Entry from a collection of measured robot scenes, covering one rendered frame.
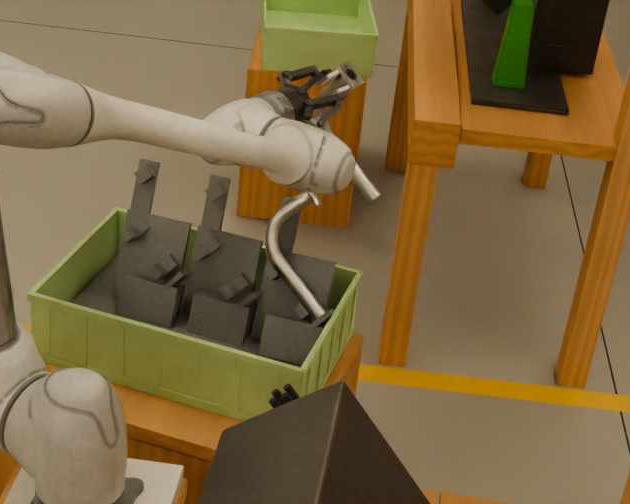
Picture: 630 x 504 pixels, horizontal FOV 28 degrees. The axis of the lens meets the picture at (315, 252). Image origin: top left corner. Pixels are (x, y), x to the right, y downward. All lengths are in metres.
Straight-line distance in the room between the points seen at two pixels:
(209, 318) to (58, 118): 1.02
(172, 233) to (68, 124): 1.01
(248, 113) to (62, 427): 0.63
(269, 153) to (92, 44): 4.33
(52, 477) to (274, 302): 0.80
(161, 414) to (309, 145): 0.76
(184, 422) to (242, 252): 0.41
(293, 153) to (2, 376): 0.62
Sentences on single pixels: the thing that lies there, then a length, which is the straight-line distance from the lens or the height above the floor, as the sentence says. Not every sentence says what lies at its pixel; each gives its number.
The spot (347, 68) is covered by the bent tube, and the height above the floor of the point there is 1.47.
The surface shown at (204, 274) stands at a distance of 2.79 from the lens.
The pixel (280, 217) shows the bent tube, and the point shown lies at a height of 1.11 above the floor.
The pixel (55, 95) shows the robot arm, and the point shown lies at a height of 1.68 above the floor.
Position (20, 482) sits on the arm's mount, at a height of 0.88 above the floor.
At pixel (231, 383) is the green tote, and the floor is 0.88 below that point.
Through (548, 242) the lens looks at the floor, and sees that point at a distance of 5.05.
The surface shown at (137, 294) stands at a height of 0.90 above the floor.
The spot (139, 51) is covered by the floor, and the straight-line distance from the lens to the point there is 6.31.
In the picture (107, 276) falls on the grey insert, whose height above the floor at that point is 0.85.
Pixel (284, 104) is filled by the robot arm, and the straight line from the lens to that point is 2.34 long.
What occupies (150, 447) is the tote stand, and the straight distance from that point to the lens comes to 2.63.
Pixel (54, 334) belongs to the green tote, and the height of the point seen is 0.87.
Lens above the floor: 2.45
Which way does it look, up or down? 31 degrees down
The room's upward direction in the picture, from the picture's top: 7 degrees clockwise
